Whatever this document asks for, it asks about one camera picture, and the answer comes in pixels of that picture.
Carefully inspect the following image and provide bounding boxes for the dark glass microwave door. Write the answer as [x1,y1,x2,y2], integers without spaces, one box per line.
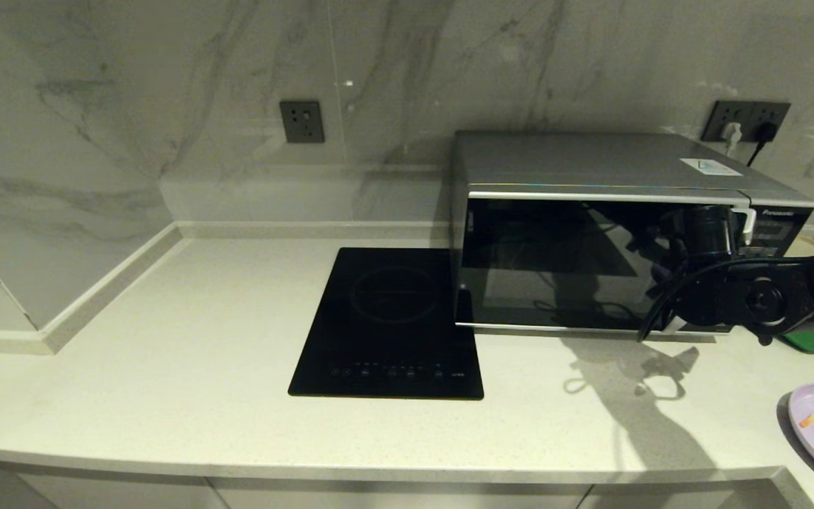
[455,189,747,332]

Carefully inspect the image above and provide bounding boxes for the silver Panasonic microwave oven body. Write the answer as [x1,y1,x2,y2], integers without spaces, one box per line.
[449,129,814,336]

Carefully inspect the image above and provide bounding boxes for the black induction cooktop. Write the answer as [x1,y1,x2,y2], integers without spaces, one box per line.
[288,247,484,401]

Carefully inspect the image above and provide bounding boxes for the white base cabinet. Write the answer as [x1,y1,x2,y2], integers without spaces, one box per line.
[0,458,814,509]

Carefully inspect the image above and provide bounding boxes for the black power plug with cable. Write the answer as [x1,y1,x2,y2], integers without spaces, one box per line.
[748,124,779,167]

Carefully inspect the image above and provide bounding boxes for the grey double wall socket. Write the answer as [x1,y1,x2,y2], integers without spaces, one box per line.
[702,100,791,142]

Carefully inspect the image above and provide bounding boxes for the grey single wall socket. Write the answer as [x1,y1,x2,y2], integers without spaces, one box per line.
[280,100,326,144]

